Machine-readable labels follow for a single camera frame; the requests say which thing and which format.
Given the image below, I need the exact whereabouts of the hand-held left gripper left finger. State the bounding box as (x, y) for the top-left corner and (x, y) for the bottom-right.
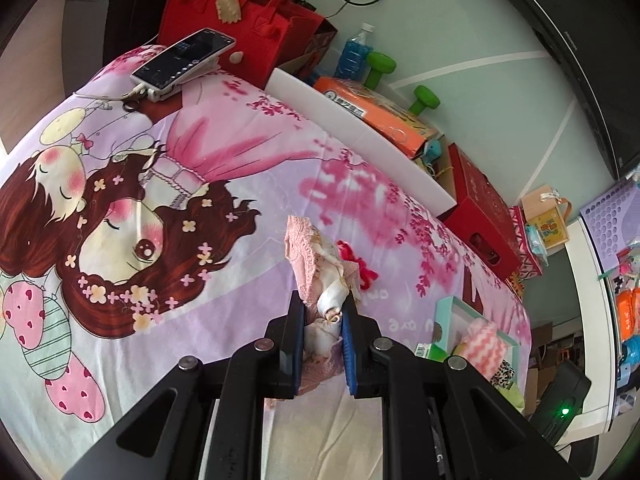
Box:
(47, 291), (308, 480)

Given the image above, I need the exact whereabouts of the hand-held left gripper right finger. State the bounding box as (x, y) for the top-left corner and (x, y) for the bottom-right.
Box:
(341, 302), (583, 480)

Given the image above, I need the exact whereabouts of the black white patterned scrunchie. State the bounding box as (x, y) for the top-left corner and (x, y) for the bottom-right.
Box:
(492, 360), (518, 388)

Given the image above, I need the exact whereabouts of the pink lace cloth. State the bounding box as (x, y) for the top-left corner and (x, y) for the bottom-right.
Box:
(284, 215), (361, 396)

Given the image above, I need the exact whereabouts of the teal rimmed white box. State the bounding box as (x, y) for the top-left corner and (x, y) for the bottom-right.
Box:
(417, 296), (528, 416)

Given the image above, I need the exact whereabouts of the pink white chevron cloth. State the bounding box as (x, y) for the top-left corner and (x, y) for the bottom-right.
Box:
(457, 319), (516, 378)

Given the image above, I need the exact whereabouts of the red ribbon bow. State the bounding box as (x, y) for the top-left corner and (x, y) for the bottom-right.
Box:
(336, 240), (379, 290)

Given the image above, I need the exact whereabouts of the blue round container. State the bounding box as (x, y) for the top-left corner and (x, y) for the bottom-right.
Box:
(620, 337), (640, 376)

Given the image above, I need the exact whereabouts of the white desk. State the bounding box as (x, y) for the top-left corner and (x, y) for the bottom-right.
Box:
(545, 215), (640, 456)

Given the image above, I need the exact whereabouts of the orange pouch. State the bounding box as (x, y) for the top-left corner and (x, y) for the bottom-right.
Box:
(615, 287), (640, 341)

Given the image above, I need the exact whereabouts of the colourful toy packet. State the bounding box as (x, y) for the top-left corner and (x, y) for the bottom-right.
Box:
(617, 245), (640, 291)

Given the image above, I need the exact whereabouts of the light blue tissue pack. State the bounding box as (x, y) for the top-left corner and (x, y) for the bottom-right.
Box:
(525, 222), (551, 259)

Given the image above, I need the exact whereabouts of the red patterned tin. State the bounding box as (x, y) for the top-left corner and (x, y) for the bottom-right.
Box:
(509, 205), (546, 278)

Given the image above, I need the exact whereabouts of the purple perforated basket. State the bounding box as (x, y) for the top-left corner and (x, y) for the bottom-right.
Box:
(579, 180), (640, 256)

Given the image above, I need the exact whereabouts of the red gift box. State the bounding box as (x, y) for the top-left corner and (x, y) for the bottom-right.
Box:
(437, 142), (523, 281)

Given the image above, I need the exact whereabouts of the white foam board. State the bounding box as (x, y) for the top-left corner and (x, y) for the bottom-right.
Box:
(264, 67), (458, 220)

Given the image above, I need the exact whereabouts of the orange cardboard box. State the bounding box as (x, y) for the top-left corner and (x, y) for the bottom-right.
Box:
(312, 76), (441, 159)

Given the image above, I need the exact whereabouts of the green dumbbell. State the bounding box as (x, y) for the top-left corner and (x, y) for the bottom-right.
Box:
(409, 85), (442, 117)
(364, 52), (397, 90)

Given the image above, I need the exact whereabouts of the white phone stand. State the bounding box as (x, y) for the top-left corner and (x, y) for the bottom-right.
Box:
(131, 55), (223, 103)

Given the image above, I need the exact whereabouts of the blue water bottle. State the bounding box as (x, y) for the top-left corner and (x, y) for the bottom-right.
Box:
(336, 22), (375, 81)

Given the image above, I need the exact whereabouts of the dark red paper bag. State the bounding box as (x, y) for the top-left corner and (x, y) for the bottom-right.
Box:
(272, 2), (338, 83)

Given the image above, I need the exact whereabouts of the smartphone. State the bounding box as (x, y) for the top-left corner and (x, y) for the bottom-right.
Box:
(131, 28), (237, 90)

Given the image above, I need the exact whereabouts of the red felt bag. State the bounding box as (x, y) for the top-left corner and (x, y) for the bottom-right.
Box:
(159, 0), (313, 92)

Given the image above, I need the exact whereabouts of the black television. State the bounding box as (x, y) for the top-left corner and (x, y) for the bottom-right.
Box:
(465, 0), (640, 181)

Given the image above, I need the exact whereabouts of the white cable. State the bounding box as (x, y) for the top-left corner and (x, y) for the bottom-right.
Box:
(75, 87), (146, 107)

